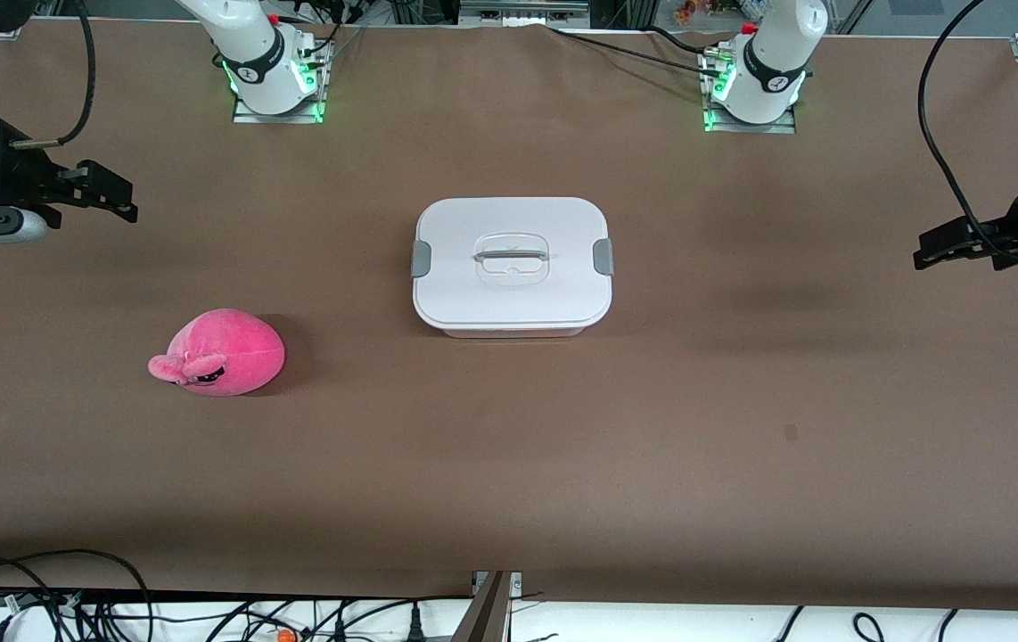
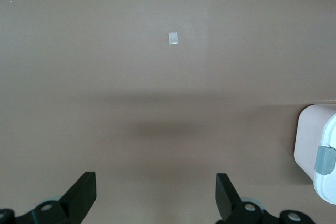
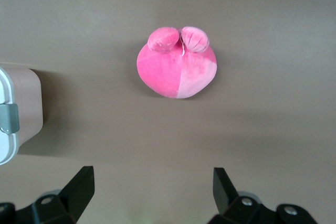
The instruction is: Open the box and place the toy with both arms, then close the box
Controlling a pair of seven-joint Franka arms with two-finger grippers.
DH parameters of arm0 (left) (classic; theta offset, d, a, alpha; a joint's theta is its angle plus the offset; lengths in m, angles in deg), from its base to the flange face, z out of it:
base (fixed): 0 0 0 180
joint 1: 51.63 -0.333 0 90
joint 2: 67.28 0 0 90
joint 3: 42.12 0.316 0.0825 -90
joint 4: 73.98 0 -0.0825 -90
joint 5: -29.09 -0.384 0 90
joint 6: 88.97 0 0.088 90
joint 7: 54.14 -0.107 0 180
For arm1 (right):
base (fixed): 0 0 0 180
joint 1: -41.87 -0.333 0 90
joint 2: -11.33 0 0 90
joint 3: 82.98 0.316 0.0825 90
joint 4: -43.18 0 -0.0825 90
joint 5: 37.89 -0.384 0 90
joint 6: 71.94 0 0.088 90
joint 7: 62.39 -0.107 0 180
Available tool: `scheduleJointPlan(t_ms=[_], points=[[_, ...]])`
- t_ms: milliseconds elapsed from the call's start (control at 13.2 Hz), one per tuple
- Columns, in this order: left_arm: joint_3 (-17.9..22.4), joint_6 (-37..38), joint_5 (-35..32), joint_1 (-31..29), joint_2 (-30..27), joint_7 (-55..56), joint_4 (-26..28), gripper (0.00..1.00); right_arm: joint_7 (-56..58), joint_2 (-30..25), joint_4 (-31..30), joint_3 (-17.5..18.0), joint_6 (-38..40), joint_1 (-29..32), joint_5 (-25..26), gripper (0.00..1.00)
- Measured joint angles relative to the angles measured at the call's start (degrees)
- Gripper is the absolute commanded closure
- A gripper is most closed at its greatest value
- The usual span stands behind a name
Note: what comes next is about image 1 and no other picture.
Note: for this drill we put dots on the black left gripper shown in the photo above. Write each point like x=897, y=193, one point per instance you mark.
x=1015, y=226

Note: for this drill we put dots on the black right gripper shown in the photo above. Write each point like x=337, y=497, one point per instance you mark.
x=12, y=178

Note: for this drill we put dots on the pink plush toy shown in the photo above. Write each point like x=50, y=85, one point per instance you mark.
x=233, y=348

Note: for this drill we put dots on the white box lid grey clips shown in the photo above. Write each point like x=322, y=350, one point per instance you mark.
x=509, y=303

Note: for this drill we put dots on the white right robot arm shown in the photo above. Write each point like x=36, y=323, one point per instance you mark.
x=264, y=94

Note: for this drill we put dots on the pink translucent plastic box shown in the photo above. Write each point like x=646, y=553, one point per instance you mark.
x=513, y=333

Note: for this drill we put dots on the brown table cover sheet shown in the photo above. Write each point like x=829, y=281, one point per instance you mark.
x=509, y=464

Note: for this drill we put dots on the black power plug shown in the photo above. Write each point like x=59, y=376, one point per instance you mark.
x=416, y=624

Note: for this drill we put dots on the right arm aluminium base plate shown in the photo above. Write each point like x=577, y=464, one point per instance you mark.
x=246, y=117

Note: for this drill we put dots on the black table edge rail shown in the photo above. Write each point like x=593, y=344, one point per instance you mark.
x=206, y=596

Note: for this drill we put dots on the grey metal frame bar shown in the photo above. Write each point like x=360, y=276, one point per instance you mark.
x=522, y=13

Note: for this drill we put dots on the grey metal post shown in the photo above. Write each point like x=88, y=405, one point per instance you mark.
x=487, y=615

